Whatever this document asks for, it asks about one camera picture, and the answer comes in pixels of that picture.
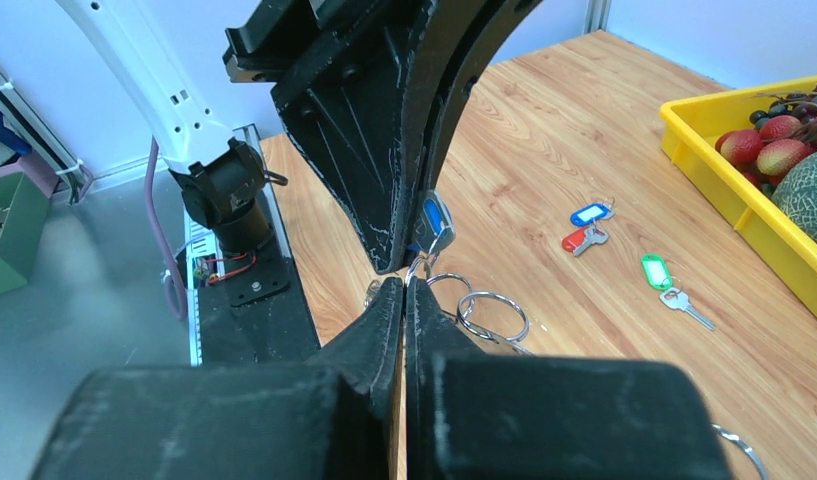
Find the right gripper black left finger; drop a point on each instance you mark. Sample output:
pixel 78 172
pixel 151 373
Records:
pixel 327 417

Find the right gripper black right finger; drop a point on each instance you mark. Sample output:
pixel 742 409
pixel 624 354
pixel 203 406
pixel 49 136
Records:
pixel 547 417

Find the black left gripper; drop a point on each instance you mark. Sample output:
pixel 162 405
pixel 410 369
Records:
pixel 373 96

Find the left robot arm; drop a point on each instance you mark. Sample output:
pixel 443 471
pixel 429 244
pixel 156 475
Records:
pixel 218 175

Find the key with green tag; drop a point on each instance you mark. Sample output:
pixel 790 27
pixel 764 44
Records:
pixel 670 293

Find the yellow plastic tray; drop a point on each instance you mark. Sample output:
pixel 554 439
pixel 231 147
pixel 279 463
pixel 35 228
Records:
pixel 692 126

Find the red cherry cluster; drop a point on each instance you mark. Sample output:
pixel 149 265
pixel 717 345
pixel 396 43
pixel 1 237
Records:
pixel 771 149

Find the green box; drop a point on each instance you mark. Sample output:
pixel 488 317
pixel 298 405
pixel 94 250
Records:
pixel 23 212

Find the dark purple grape bunch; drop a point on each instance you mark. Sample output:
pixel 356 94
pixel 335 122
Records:
pixel 799 102

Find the green netted melon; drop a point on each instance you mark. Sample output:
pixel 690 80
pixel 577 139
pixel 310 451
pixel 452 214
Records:
pixel 796 196

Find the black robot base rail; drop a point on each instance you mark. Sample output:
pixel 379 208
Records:
pixel 260 315

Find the white slotted cable duct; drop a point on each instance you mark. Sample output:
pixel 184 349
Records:
pixel 199 242

